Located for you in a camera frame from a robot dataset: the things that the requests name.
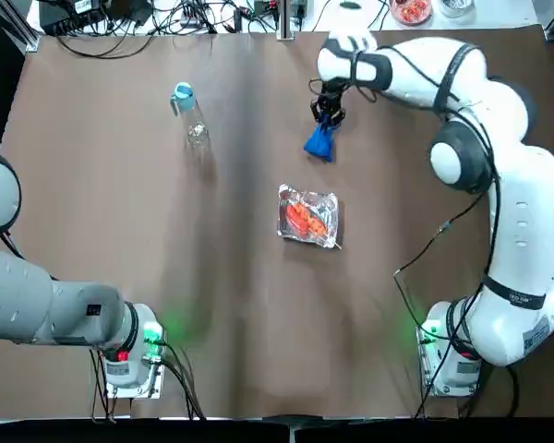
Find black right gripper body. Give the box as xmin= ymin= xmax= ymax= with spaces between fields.
xmin=318 ymin=78 xmax=352 ymax=112

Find blue dishcloth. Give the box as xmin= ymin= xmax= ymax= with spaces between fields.
xmin=303 ymin=123 xmax=339 ymax=164

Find clear bottle with blue cap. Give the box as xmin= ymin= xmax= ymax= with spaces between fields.
xmin=168 ymin=81 xmax=211 ymax=150

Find orange shrimp ingredients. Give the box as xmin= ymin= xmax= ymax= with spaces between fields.
xmin=284 ymin=201 xmax=329 ymax=234

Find round aluminium foil bowl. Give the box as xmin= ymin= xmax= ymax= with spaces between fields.
xmin=438 ymin=0 xmax=476 ymax=19

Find pink plate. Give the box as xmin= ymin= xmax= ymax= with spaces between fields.
xmin=389 ymin=0 xmax=434 ymax=26

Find grey hub with red plugs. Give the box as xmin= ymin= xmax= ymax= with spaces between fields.
xmin=179 ymin=9 xmax=208 ymax=29

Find black power adapter brick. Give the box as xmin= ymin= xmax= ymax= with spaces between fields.
xmin=104 ymin=0 xmax=154 ymax=25

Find silver aluminium camera post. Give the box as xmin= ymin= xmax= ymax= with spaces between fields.
xmin=279 ymin=0 xmax=297 ymax=42

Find loose black right arm cable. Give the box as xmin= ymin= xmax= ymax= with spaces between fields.
xmin=393 ymin=220 xmax=454 ymax=324

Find long black table cable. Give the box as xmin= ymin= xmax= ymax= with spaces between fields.
xmin=54 ymin=30 xmax=157 ymax=60

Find black left arm base cable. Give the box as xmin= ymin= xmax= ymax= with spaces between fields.
xmin=77 ymin=345 xmax=117 ymax=424
xmin=155 ymin=339 xmax=208 ymax=422

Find black arm base cable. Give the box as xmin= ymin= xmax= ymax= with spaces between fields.
xmin=413 ymin=359 xmax=521 ymax=419
xmin=77 ymin=345 xmax=117 ymax=424
xmin=155 ymin=339 xmax=208 ymax=422

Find black right arm base cable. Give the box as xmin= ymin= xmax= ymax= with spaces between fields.
xmin=413 ymin=359 xmax=521 ymax=419

